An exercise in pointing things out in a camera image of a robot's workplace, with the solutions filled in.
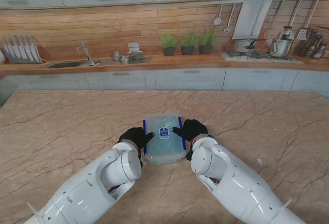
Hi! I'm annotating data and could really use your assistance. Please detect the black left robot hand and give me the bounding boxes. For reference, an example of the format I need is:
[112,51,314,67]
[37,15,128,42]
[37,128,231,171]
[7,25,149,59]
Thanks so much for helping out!
[118,127,156,151]

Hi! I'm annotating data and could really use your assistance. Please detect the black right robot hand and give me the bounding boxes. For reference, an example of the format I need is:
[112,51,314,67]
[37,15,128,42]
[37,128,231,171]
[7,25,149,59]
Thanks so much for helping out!
[171,119,209,142]

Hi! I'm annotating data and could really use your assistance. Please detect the clear lid with blue label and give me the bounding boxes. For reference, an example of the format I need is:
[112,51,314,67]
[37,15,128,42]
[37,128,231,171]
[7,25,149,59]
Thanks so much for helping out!
[143,113,186,158]

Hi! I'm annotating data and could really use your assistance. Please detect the clear bubble film sheet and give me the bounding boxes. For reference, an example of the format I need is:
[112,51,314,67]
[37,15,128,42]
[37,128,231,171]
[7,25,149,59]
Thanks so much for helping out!
[148,120,182,157]

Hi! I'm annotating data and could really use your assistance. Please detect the clear crate with blue clips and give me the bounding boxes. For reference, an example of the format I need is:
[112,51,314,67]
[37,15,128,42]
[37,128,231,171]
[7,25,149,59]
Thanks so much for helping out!
[142,113,187,165]

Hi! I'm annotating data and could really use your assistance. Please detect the stack of white dishes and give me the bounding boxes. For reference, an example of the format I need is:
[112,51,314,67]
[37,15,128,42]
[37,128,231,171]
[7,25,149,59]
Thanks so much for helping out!
[127,43,144,62]

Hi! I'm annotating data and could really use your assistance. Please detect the potted green herb plant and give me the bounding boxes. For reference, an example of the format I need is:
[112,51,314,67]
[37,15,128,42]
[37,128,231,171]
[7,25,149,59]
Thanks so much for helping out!
[159,30,179,57]
[180,30,198,55]
[198,28,216,55]

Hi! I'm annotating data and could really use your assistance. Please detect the steel sink faucet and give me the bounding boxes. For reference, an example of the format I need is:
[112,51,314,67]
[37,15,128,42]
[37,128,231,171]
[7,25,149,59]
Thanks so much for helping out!
[76,41,101,67]

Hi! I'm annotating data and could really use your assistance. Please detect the dark kitchen sink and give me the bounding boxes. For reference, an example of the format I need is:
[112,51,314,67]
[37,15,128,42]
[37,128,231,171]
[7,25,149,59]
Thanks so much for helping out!
[45,61,87,69]

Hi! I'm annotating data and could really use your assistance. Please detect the knife block with knives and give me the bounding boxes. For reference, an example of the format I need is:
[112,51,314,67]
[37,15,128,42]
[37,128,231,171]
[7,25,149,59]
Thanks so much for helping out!
[2,34,43,65]

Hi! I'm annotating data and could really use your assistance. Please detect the red black left arm cables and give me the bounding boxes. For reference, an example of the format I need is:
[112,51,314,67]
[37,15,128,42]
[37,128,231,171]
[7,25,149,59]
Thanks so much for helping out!
[107,148,144,194]

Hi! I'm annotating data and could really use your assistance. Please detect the red black arm cables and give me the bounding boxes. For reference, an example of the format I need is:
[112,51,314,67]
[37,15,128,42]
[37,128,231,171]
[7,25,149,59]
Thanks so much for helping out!
[186,139,195,162]
[107,148,144,194]

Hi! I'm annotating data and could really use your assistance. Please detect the red black right arm cables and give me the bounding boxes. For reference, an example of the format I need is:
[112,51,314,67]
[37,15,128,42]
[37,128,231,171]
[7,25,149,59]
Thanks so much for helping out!
[186,139,195,162]

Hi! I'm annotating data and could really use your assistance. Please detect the steel saucepan with black handle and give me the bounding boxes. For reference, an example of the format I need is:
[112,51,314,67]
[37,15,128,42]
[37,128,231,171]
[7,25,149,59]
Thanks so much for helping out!
[233,38,267,53]

